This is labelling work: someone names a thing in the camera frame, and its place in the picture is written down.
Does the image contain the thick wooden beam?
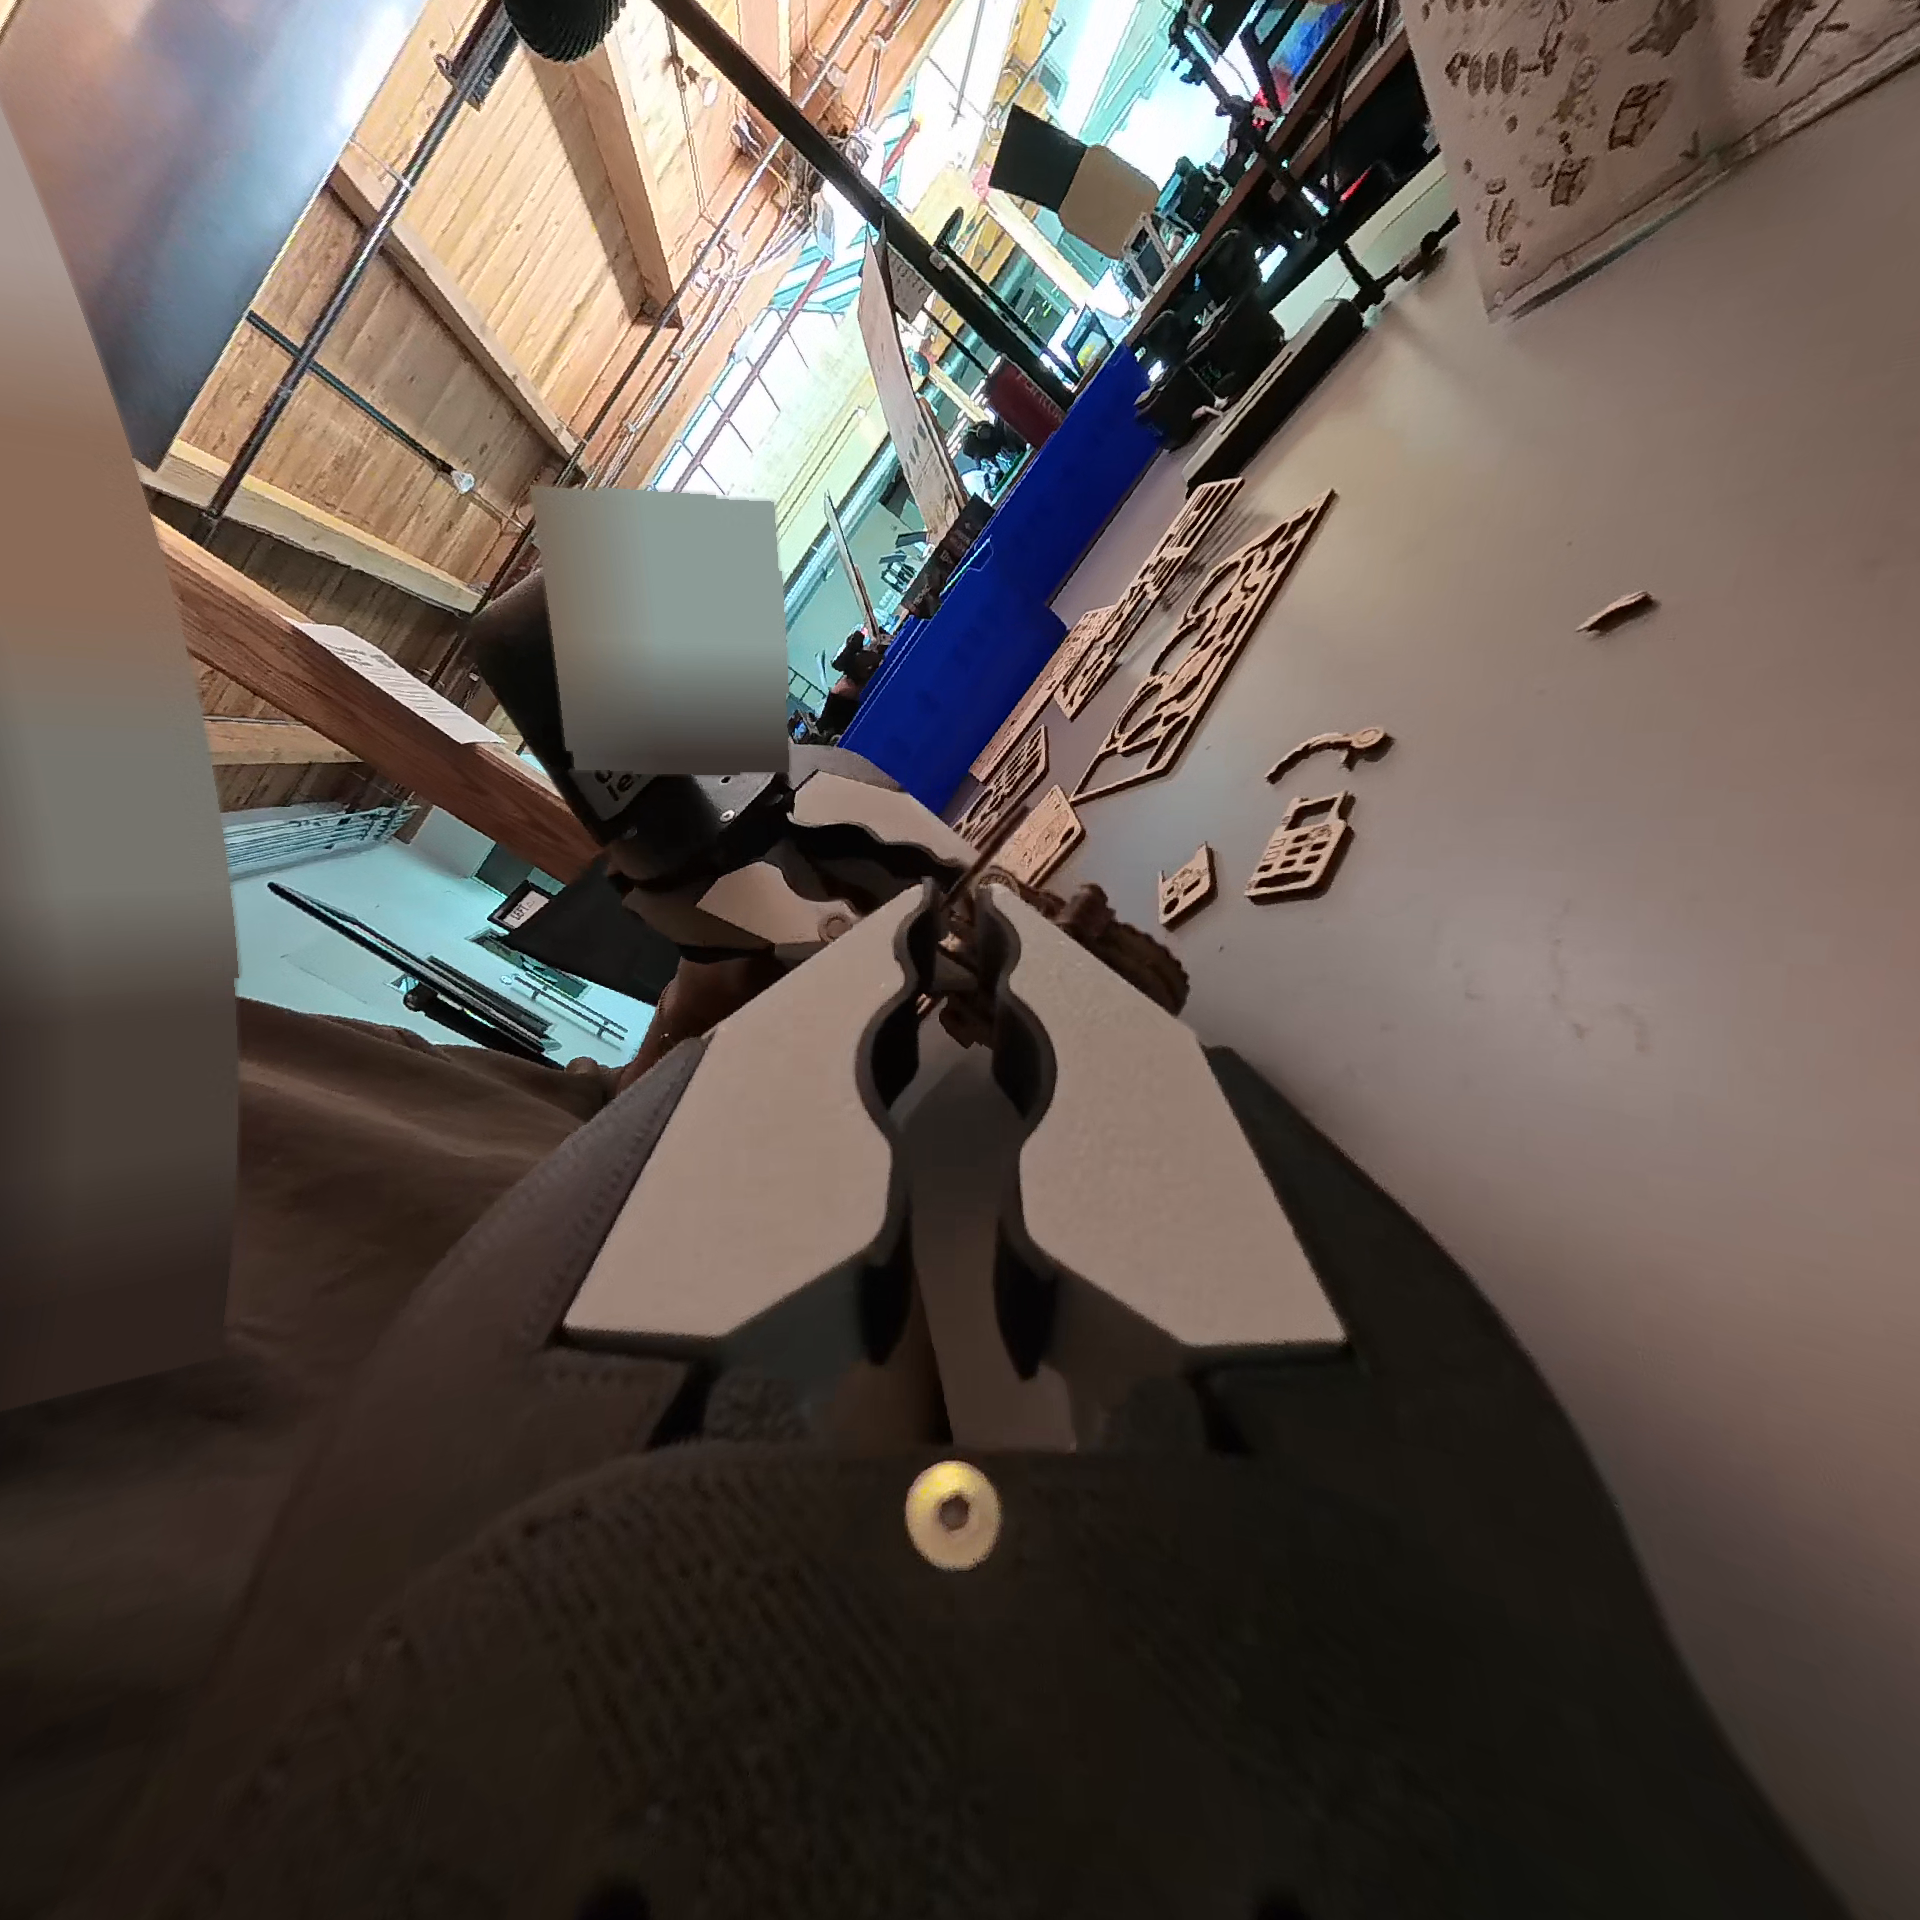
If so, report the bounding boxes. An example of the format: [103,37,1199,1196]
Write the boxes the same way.
[151,517,608,887]

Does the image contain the white paper sign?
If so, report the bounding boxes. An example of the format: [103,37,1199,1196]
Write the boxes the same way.
[292,621,512,748]

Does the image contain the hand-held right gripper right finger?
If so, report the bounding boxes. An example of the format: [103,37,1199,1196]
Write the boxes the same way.
[914,881,1350,1450]

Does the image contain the wooden motorcycle model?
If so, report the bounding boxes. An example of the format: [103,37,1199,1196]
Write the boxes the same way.
[922,862,1198,1052]

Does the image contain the blue plastic bin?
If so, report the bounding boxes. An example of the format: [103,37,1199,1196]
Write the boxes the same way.
[837,349,1167,822]

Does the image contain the small printed wooden sheet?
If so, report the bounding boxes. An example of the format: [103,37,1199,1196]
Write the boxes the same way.
[983,781,1087,888]

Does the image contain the black and beige panel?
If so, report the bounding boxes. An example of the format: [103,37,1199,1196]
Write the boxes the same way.
[988,104,1163,260]

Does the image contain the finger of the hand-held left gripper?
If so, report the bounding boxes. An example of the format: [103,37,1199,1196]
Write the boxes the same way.
[789,776,981,888]
[695,864,867,960]

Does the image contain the printed instruction sheet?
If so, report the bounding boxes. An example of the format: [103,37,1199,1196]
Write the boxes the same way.
[1407,0,1920,319]

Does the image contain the grey desk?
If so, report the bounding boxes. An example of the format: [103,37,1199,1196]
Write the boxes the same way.
[960,141,1920,1920]

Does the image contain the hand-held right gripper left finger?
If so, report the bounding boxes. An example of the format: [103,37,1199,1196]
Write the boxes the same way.
[560,881,951,1450]

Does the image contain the black monitor base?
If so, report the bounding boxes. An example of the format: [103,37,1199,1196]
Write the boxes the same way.
[1178,293,1374,489]

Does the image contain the curved wooden piece round end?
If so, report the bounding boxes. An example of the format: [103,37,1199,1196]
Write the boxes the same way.
[1263,725,1392,786]

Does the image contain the long slotted wooden sheet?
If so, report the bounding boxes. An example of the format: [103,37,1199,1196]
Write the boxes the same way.
[1127,476,1251,620]

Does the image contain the engraved wooden sheet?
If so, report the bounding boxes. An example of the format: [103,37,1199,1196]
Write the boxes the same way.
[1047,597,1162,725]

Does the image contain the black pole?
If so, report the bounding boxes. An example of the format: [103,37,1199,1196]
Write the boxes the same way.
[644,0,1080,406]

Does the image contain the person's left hand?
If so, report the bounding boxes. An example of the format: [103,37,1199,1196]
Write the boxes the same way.
[620,949,783,1087]

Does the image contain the pale display board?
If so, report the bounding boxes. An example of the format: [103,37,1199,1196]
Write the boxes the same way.
[855,237,964,544]

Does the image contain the large wooden sheet round cutouts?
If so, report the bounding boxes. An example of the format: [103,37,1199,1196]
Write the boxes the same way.
[1072,489,1338,806]

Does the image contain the wooden grid offcut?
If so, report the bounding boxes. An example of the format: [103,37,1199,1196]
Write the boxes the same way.
[1245,791,1356,908]

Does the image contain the black round lamp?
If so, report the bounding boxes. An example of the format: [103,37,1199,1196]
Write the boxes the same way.
[498,0,627,63]

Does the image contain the small wooden sheet with cutouts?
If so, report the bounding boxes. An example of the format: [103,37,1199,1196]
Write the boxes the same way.
[967,725,1056,837]

